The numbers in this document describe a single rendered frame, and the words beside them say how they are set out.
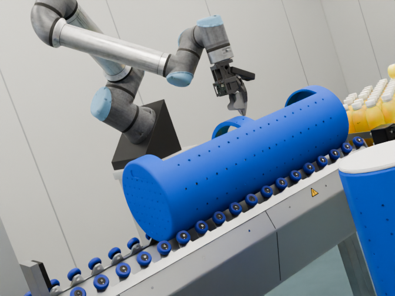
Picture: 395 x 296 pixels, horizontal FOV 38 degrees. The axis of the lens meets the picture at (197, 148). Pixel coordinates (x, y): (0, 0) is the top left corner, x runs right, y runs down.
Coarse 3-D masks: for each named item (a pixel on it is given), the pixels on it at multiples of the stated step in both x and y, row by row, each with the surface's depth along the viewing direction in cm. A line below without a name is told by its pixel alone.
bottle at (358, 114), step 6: (360, 108) 235; (354, 114) 235; (360, 114) 233; (354, 120) 235; (360, 120) 233; (366, 120) 234; (354, 126) 237; (360, 126) 234; (366, 126) 234; (372, 144) 235
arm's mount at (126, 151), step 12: (156, 108) 274; (156, 120) 268; (168, 120) 272; (156, 132) 267; (168, 132) 271; (120, 144) 286; (132, 144) 276; (144, 144) 267; (156, 144) 266; (168, 144) 271; (120, 156) 280; (132, 156) 270; (156, 156) 266; (120, 168) 280
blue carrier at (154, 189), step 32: (320, 96) 217; (224, 128) 210; (256, 128) 197; (288, 128) 202; (320, 128) 210; (160, 160) 178; (192, 160) 180; (224, 160) 184; (256, 160) 191; (288, 160) 201; (128, 192) 190; (160, 192) 172; (192, 192) 176; (224, 192) 184; (256, 192) 200; (160, 224) 180; (192, 224) 181
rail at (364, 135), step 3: (357, 132) 236; (360, 132) 234; (363, 132) 232; (366, 132) 231; (369, 132) 230; (348, 135) 239; (351, 135) 238; (354, 135) 236; (357, 135) 235; (360, 135) 234; (363, 135) 233; (366, 135) 232; (369, 135) 230; (348, 138) 240; (351, 138) 238; (363, 138) 233; (366, 138) 232; (369, 138) 231
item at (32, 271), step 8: (24, 264) 160; (32, 264) 157; (40, 264) 158; (24, 272) 162; (32, 272) 156; (40, 272) 157; (32, 280) 158; (40, 280) 157; (48, 280) 159; (32, 288) 161; (40, 288) 156
